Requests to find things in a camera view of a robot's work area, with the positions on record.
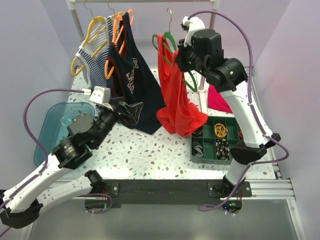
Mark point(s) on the green clothes hanger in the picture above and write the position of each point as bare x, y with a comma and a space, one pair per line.
170, 44

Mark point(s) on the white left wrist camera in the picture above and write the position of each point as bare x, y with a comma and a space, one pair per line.
99, 96

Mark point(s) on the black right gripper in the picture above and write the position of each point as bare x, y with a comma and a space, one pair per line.
180, 58

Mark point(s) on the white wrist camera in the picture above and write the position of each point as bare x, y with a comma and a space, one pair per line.
99, 96
191, 25

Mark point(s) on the pink folded cloth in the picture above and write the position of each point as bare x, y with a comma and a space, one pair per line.
216, 102

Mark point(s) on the white clothes rack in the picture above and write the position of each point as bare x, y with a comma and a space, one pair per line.
71, 4

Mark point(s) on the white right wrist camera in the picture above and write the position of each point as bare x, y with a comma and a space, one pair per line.
191, 25

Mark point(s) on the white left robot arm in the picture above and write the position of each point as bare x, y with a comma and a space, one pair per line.
22, 204

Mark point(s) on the brown patterned rolled band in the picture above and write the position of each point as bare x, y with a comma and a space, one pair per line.
198, 132

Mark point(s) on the grey white rolled band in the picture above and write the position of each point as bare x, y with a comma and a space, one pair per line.
197, 150

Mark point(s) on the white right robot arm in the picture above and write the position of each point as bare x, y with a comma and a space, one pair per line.
231, 80

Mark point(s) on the blue white striped tank top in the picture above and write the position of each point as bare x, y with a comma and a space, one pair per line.
96, 74

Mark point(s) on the red tank top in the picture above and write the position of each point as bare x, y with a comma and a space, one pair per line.
179, 116

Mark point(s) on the black white patterned rolled band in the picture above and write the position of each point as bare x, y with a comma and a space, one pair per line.
222, 149

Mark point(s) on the orange black rolled band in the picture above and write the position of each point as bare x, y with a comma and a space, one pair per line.
240, 134

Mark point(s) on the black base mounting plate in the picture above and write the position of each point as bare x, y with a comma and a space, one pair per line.
118, 192

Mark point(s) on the yellow rolled band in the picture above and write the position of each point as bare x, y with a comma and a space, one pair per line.
220, 130

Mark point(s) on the yellow clothes hanger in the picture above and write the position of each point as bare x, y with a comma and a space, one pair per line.
93, 46

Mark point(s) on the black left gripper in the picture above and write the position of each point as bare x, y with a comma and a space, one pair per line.
132, 112

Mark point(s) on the navy tank top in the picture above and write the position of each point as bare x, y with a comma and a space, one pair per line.
132, 78

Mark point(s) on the teal plastic bin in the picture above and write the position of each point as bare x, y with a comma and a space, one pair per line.
57, 119

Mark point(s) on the green compartment tray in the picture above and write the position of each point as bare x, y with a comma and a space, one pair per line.
208, 140

